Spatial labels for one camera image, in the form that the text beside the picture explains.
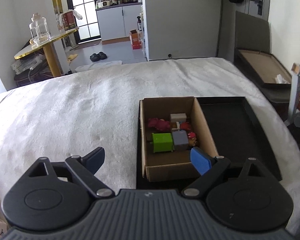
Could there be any red-haired small figure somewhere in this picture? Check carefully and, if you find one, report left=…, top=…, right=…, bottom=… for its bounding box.
left=187, top=132, right=198, bottom=147

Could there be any grey-blue toy block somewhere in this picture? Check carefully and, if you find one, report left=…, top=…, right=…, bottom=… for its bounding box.
left=172, top=130, right=189, bottom=151

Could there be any striped cup toy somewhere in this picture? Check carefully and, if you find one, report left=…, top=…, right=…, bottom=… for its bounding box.
left=170, top=122, right=180, bottom=132

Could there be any white toy block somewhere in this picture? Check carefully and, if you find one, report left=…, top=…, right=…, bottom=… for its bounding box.
left=170, top=113, right=187, bottom=122

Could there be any pink strawberry bear toy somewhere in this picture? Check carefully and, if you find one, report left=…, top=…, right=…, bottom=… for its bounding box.
left=147, top=118, right=170, bottom=132

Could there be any red crab toy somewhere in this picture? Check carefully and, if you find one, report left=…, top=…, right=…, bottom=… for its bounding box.
left=180, top=122, right=192, bottom=132

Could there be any black shallow tray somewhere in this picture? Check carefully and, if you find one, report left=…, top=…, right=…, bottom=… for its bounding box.
left=136, top=96, right=282, bottom=190

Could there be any brown cardboard box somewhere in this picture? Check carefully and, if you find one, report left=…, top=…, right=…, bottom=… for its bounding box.
left=139, top=96, right=218, bottom=182

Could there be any white fluffy blanket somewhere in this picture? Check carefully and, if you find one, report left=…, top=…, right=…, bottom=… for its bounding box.
left=0, top=58, right=300, bottom=234

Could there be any dark framed corkboard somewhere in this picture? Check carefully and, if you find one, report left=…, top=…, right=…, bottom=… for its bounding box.
left=234, top=48, right=292, bottom=89

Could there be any yellow slipper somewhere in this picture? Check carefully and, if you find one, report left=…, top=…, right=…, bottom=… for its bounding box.
left=67, top=54, right=78, bottom=65

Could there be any black slippers pair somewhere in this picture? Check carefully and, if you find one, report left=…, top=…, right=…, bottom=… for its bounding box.
left=90, top=51, right=108, bottom=62

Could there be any white power strip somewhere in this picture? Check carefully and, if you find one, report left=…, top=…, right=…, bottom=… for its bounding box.
left=11, top=54, right=46, bottom=75

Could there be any gold round side table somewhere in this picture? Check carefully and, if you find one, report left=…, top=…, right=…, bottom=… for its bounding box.
left=14, top=27, right=79, bottom=77

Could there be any orange cardboard box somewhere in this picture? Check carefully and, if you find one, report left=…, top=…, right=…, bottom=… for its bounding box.
left=129, top=29, right=142, bottom=49

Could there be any clear glass jar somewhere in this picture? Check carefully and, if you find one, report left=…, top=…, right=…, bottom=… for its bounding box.
left=29, top=13, right=51, bottom=46

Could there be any red tin can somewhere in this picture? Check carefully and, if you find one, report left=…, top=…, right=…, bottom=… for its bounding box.
left=59, top=10, right=77, bottom=31

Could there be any white kitchen cabinet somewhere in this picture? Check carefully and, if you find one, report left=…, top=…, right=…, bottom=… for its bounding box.
left=96, top=3, right=142, bottom=41

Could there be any spray bottle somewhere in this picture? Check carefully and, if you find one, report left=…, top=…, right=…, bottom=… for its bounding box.
left=137, top=16, right=142, bottom=32

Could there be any rice cooker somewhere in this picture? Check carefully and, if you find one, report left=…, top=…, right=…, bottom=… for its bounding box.
left=96, top=0, right=112, bottom=9

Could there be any black-framed glass door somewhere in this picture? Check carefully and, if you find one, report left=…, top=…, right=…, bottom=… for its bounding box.
left=67, top=0, right=101, bottom=43

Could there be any door handle lock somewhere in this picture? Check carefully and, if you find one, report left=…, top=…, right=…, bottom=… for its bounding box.
left=250, top=0, right=263, bottom=16

